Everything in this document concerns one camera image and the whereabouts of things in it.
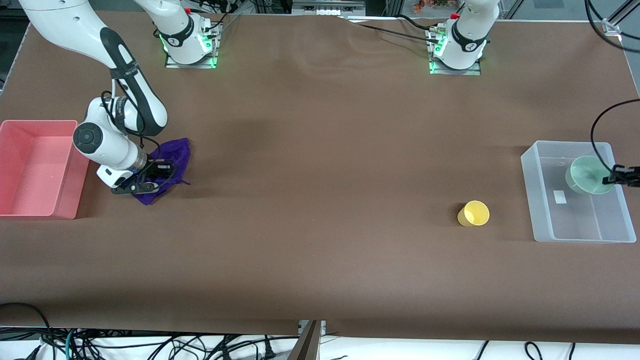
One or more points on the purple cloth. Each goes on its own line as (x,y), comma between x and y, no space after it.
(177,150)

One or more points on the mint green bowl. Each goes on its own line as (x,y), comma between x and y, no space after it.
(587,175)

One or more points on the yellow plastic cup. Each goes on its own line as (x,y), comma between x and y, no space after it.
(475,214)

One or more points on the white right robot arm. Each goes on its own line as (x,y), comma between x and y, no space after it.
(65,25)

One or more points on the white paper label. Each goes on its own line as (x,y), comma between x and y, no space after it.
(560,197)

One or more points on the clear plastic bin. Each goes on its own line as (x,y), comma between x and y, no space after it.
(575,225)

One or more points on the pink plastic bin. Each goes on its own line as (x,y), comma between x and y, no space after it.
(35,170)

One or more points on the white power strip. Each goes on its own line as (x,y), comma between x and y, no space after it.
(325,7)

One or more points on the orange background items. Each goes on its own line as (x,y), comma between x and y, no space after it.
(430,5)

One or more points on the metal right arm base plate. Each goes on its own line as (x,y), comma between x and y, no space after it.
(190,66)

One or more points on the white table corner bracket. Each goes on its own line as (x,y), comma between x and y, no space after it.
(612,26)

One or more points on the grey metal post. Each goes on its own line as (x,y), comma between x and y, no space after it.
(310,345)

